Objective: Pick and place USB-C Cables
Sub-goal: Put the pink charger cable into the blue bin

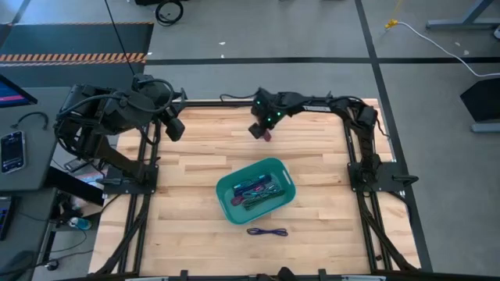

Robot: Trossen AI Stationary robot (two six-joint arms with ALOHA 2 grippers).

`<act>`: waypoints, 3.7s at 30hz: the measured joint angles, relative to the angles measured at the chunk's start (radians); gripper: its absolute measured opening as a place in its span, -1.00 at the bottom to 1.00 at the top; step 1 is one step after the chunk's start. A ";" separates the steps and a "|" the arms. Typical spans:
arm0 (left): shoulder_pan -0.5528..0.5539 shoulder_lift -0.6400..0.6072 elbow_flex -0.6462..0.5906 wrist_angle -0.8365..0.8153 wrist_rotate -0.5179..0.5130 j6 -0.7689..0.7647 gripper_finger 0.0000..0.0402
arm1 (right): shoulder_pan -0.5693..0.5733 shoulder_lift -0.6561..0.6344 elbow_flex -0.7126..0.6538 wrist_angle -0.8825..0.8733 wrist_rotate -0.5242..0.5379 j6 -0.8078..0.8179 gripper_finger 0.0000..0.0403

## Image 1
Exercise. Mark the black table frame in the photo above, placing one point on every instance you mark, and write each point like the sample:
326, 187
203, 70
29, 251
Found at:
207, 104

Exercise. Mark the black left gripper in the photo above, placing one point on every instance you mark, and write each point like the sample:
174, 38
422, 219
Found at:
156, 93

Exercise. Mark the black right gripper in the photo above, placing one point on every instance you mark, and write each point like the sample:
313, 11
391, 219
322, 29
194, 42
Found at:
269, 109

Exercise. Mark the teal plastic bin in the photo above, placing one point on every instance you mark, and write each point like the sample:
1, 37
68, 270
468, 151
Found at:
250, 216

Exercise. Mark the grey desk leg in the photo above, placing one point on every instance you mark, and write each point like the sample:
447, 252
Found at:
461, 24

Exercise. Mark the blue water bottle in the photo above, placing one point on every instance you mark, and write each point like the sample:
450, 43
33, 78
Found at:
80, 223

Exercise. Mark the grey side desk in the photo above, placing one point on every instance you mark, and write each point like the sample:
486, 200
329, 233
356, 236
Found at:
39, 156

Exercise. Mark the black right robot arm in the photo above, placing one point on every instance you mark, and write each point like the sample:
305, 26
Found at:
363, 129

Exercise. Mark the black panel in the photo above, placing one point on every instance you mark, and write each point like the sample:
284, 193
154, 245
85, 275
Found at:
484, 99

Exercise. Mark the dark hazard striped floor mat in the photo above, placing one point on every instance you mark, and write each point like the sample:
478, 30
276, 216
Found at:
78, 39

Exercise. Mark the black table clamp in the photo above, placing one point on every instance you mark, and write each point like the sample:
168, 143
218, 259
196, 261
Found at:
183, 275
322, 275
183, 95

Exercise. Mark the grey metal foot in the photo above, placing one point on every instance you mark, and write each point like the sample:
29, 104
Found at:
486, 127

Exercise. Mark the laptop screen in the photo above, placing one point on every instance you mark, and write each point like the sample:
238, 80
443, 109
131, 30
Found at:
11, 95

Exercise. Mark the black smartphone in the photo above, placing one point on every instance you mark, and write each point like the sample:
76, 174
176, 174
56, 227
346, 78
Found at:
11, 152

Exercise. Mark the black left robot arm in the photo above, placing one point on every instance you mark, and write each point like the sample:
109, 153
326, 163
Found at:
97, 113

